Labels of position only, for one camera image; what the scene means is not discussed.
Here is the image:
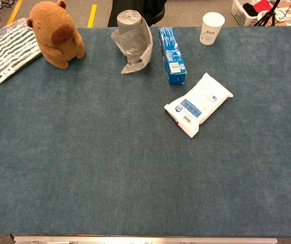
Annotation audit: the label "blue felt table mat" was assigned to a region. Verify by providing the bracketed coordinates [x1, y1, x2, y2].
[0, 25, 291, 236]

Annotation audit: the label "white wet wipes pack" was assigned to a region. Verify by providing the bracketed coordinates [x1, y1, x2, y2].
[164, 72, 234, 139]

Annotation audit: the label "blue cardboard box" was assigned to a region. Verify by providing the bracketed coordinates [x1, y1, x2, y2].
[158, 26, 187, 85]

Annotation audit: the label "grey garbage bag roll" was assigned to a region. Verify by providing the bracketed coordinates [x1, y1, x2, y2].
[110, 10, 154, 75]

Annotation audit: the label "white paper cup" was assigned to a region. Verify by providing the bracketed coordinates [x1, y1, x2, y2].
[199, 12, 226, 46]

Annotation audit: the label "black office chair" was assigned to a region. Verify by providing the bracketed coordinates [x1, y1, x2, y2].
[107, 0, 168, 27]

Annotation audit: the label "brown capybara plush toy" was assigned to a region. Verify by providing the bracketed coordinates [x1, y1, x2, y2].
[26, 0, 86, 70]

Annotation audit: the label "white plastic laundry basket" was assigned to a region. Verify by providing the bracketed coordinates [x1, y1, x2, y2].
[230, 0, 273, 27]

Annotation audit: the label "striped silver foil bag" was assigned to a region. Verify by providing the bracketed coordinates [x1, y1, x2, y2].
[0, 17, 42, 87]

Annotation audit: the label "black tripod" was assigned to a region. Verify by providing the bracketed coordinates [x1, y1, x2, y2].
[256, 0, 282, 27]

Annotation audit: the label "aluminium table edge rail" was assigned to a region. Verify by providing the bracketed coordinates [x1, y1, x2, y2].
[12, 235, 278, 244]

